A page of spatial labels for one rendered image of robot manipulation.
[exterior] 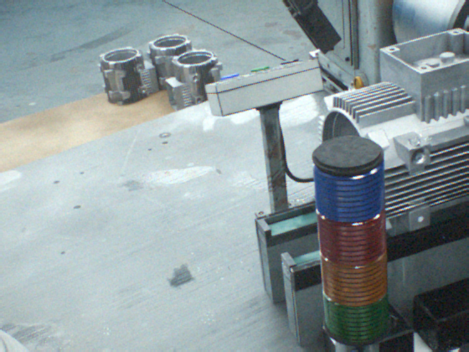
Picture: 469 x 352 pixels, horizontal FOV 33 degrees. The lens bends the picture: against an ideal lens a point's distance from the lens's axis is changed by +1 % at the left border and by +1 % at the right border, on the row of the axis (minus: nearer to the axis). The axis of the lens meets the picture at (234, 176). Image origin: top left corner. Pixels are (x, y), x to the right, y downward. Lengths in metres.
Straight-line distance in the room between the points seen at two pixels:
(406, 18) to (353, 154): 0.78
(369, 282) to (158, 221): 0.73
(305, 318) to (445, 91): 0.34
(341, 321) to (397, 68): 0.41
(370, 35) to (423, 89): 0.55
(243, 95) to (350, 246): 0.55
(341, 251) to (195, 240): 0.66
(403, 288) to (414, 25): 0.50
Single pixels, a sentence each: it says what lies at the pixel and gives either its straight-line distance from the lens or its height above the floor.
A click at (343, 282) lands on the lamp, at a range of 0.70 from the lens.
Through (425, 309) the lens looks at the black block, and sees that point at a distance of 1.05.
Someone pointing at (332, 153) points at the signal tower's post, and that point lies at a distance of 0.66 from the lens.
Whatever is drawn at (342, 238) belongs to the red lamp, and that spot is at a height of 1.15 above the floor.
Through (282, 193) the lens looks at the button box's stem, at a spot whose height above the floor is 0.86.
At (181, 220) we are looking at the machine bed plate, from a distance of 1.37.
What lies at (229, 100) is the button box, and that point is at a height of 1.05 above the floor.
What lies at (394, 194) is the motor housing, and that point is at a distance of 0.98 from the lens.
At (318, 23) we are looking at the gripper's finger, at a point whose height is 1.20.
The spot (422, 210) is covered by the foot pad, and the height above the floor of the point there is 0.98.
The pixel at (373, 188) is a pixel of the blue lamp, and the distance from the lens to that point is 0.65.
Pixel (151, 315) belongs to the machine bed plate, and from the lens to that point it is 1.18.
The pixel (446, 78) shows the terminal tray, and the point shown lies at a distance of 1.00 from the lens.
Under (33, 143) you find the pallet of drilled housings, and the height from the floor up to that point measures 0.15.
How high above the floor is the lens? 1.53
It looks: 30 degrees down
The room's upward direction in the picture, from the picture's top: 8 degrees counter-clockwise
